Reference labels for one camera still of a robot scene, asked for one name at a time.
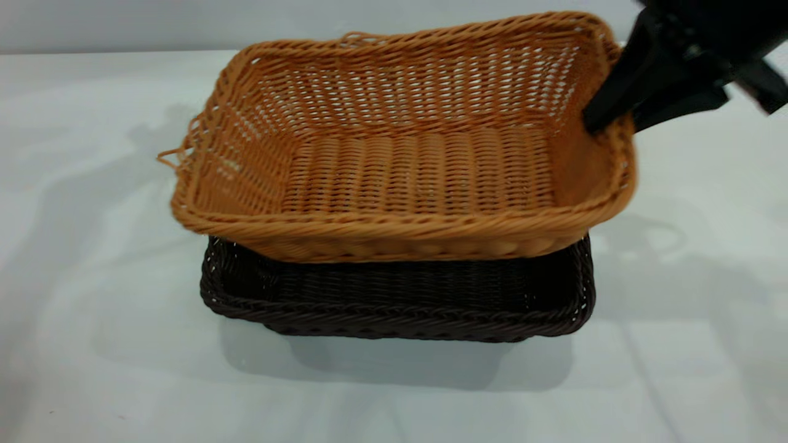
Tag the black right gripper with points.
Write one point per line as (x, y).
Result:
(708, 37)

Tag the orange wicker basket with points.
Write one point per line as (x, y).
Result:
(418, 172)

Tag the dark brown wicker basket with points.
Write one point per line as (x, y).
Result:
(400, 307)

